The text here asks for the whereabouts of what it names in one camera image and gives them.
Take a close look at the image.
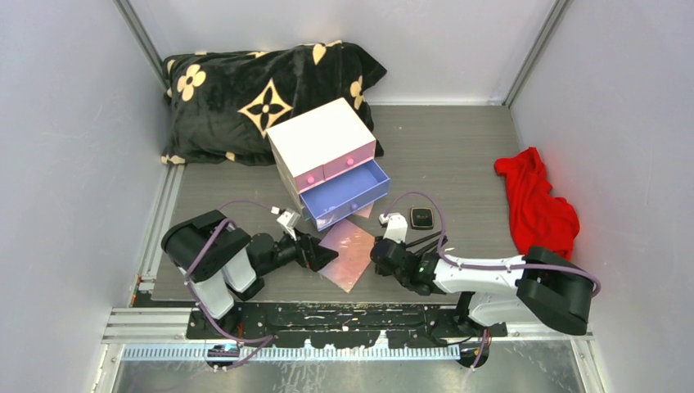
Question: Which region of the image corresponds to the black square compact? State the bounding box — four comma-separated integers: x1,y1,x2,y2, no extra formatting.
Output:
410,207,435,230

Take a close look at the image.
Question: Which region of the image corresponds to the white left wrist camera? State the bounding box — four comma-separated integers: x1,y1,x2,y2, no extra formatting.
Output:
270,206,301,241

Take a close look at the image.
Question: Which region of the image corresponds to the red cloth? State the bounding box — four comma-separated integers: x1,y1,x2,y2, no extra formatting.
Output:
493,147,580,260

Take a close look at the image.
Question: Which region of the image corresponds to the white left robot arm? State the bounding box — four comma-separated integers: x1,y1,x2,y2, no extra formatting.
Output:
160,207,339,338

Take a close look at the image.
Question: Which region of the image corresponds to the blue drawer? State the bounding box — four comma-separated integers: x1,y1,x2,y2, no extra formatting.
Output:
300,160,390,231

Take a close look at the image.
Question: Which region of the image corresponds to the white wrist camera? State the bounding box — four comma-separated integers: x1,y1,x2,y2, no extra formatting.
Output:
270,206,301,241
378,213,408,243

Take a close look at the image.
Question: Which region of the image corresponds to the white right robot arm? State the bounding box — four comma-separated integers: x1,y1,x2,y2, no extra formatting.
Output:
370,238,598,337

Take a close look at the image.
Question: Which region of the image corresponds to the small pink card packet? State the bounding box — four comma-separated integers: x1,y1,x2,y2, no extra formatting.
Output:
354,203,373,219

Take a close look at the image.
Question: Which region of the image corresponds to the white pink drawer organizer box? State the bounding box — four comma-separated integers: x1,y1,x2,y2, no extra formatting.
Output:
267,98,377,228

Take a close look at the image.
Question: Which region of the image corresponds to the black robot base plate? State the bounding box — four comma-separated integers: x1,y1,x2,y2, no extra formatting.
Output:
218,302,483,349

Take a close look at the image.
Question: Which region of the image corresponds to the black fan makeup brush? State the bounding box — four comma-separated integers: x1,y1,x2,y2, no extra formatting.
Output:
405,232,448,256

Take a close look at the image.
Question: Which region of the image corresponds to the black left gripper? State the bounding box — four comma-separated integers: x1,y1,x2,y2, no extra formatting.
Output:
259,226,338,276

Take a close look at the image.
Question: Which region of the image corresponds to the holographic eyeshadow palette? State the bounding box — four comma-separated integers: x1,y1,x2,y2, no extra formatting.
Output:
319,219,375,293

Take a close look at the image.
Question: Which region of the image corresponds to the black floral plush blanket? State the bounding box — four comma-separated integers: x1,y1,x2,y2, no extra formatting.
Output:
160,40,387,166

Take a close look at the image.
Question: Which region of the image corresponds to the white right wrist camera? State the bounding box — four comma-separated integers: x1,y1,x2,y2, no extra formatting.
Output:
378,213,408,243

